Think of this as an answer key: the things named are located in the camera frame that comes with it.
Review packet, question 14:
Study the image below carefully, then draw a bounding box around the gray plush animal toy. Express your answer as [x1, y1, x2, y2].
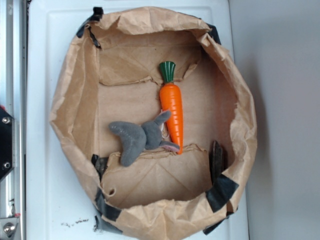
[108, 110, 182, 167]

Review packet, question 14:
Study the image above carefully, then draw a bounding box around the brown paper bag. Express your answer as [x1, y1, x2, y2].
[50, 7, 257, 240]

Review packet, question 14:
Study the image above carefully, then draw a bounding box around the orange plastic toy carrot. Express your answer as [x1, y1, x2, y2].
[159, 61, 184, 155]

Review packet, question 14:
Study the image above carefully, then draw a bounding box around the black tape strip right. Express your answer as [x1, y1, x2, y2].
[205, 174, 240, 213]

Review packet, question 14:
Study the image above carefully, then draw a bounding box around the black tape strip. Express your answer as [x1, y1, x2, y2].
[205, 174, 240, 213]
[95, 188, 122, 222]
[91, 7, 104, 22]

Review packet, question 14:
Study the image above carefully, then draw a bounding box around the black tape strip left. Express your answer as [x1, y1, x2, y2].
[95, 188, 122, 222]

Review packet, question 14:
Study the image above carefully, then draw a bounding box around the black tape strip top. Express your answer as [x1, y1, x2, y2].
[91, 7, 104, 22]

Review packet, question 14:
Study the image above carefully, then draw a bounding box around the black metal bracket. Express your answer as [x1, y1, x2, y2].
[0, 105, 16, 182]

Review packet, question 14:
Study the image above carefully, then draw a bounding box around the silver aluminum frame rail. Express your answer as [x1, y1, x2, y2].
[0, 0, 28, 240]

